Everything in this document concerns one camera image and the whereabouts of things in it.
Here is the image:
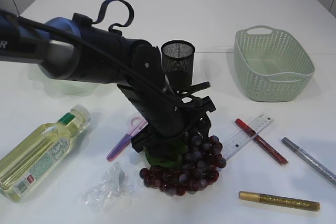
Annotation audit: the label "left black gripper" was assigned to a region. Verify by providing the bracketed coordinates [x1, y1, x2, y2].
[117, 82, 216, 165]

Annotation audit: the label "purple grape bunch with leaf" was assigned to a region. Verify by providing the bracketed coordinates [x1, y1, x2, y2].
[139, 129, 227, 196]

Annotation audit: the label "clear plastic sheet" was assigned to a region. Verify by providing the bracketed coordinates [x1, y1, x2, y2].
[82, 162, 135, 211]

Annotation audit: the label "yellow oil bottle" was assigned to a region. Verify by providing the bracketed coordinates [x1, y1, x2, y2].
[1, 105, 91, 202]

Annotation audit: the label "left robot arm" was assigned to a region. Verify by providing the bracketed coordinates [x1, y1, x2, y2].
[1, 10, 215, 167]

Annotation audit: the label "clear plastic ruler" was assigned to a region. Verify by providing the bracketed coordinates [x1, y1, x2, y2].
[222, 113, 273, 160]

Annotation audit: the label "red glitter pen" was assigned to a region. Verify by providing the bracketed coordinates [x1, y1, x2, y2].
[235, 119, 288, 165]

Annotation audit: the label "black mesh pen holder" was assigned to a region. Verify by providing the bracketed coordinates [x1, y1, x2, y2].
[161, 40, 195, 90]

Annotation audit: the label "gold glitter pen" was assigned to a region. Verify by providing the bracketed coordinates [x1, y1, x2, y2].
[238, 191, 321, 211]

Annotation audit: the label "green woven plastic basket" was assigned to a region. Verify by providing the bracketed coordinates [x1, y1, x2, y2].
[234, 25, 315, 102]

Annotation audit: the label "silver glitter pen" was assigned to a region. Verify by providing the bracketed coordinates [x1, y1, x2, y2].
[281, 137, 335, 187]

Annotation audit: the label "translucent green wavy plate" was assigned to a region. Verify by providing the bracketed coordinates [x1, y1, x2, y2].
[28, 65, 117, 97]

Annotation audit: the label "pink purple scissors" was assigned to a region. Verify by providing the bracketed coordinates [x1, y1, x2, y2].
[106, 116, 148, 162]

